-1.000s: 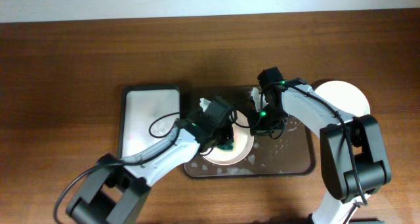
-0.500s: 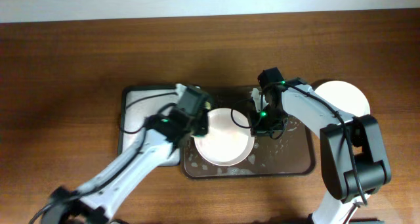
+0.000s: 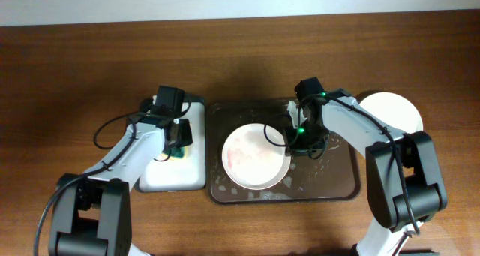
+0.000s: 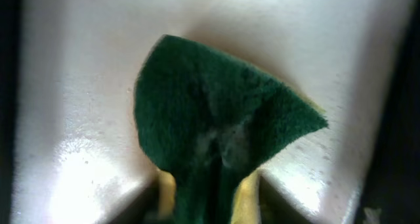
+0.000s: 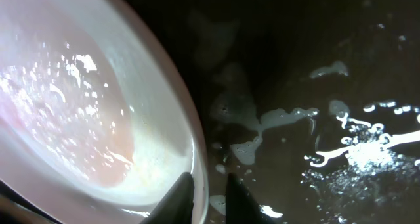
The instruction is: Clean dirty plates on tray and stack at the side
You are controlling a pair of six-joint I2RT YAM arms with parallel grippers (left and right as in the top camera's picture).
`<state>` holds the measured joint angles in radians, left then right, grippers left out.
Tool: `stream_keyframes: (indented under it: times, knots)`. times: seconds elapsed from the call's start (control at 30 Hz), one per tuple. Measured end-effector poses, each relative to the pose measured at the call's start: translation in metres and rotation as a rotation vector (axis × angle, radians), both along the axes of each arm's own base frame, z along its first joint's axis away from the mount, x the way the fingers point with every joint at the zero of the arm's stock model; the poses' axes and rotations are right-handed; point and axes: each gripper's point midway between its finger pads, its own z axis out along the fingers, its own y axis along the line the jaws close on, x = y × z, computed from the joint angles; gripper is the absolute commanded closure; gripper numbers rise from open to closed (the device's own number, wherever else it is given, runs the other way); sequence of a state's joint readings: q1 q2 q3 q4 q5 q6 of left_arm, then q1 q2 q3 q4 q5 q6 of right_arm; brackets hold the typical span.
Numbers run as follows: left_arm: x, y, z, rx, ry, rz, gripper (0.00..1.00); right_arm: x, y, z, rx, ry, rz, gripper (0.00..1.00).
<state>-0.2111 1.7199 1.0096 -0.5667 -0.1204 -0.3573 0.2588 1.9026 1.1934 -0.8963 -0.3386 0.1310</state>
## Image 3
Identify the pink plate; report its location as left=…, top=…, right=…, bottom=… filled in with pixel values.
left=221, top=123, right=291, bottom=191

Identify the cream plate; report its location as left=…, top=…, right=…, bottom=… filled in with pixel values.
left=359, top=92, right=424, bottom=134

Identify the green and yellow sponge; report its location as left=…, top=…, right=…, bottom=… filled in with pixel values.
left=163, top=147, right=188, bottom=160

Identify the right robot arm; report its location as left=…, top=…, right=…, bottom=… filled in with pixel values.
left=284, top=77, right=448, bottom=255

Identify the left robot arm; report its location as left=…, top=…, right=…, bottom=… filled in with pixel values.
left=42, top=86, right=193, bottom=255

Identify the small black tray white liner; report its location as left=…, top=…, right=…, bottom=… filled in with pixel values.
left=135, top=95, right=206, bottom=193

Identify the large brown serving tray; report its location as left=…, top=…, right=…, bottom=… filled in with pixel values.
left=205, top=98, right=361, bottom=205

